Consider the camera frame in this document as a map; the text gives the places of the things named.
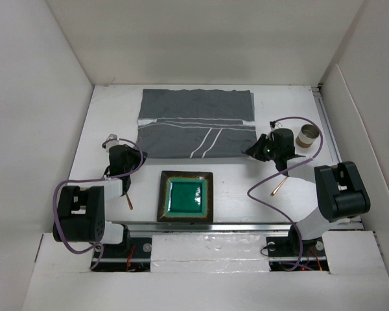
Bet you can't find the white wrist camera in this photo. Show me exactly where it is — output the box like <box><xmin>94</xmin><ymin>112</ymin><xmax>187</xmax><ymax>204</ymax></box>
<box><xmin>269</xmin><ymin>121</ymin><xmax>283</xmax><ymax>131</ymax></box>
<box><xmin>102</xmin><ymin>134</ymin><xmax>120</xmax><ymax>153</ymax></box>

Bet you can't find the aluminium rail at table front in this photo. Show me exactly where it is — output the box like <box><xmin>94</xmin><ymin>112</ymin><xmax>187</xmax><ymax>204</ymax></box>
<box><xmin>106</xmin><ymin>220</ymin><xmax>364</xmax><ymax>233</ymax></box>

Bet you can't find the purple cable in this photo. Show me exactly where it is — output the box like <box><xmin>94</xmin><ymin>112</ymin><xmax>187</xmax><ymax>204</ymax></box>
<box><xmin>52</xmin><ymin>138</ymin><xmax>147</xmax><ymax>270</ymax></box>
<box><xmin>246</xmin><ymin>116</ymin><xmax>324</xmax><ymax>271</ymax></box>

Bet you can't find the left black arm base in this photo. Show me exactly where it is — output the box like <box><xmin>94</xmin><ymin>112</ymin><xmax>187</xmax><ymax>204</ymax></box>
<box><xmin>90</xmin><ymin>227</ymin><xmax>152</xmax><ymax>273</ymax></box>

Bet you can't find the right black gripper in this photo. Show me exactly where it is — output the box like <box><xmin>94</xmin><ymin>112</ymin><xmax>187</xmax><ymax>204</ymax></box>
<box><xmin>246</xmin><ymin>133</ymin><xmax>280</xmax><ymax>161</ymax></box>

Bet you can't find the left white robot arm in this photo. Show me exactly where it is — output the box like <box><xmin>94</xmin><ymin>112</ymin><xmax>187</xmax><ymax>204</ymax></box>
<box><xmin>53</xmin><ymin>141</ymin><xmax>147</xmax><ymax>257</ymax></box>

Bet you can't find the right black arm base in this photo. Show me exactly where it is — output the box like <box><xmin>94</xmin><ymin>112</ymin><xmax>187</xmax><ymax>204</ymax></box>
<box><xmin>260</xmin><ymin>227</ymin><xmax>329</xmax><ymax>271</ymax></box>

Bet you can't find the metal cup with cork base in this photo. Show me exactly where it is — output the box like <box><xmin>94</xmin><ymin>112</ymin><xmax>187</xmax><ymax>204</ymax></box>
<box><xmin>296</xmin><ymin>124</ymin><xmax>320</xmax><ymax>148</ymax></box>

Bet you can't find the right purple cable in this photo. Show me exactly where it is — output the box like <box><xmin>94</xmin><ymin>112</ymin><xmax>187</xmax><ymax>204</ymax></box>
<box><xmin>246</xmin><ymin>116</ymin><xmax>324</xmax><ymax>271</ymax></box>

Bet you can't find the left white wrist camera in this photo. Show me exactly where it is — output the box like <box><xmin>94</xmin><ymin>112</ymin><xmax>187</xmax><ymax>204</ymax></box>
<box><xmin>102</xmin><ymin>134</ymin><xmax>120</xmax><ymax>153</ymax></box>

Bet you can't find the green square ceramic plate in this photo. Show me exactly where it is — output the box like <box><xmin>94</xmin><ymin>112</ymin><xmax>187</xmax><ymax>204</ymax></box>
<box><xmin>157</xmin><ymin>170</ymin><xmax>214</xmax><ymax>224</ymax></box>

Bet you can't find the copper fork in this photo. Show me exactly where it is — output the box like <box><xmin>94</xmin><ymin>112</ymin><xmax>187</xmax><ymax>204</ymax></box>
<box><xmin>125</xmin><ymin>194</ymin><xmax>134</xmax><ymax>211</ymax></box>

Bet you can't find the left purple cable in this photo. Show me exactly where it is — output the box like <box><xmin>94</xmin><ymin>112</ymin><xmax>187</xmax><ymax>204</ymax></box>
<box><xmin>52</xmin><ymin>138</ymin><xmax>147</xmax><ymax>270</ymax></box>

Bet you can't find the copper spoon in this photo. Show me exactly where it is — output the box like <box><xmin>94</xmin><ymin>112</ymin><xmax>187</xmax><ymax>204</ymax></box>
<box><xmin>270</xmin><ymin>176</ymin><xmax>289</xmax><ymax>197</ymax></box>

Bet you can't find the grey striped cloth napkin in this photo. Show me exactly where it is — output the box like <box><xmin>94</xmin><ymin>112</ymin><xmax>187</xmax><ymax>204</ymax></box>
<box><xmin>137</xmin><ymin>89</ymin><xmax>257</xmax><ymax>159</ymax></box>

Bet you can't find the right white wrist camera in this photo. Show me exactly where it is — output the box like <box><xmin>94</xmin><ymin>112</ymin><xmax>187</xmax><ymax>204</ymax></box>
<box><xmin>269</xmin><ymin>121</ymin><xmax>283</xmax><ymax>131</ymax></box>

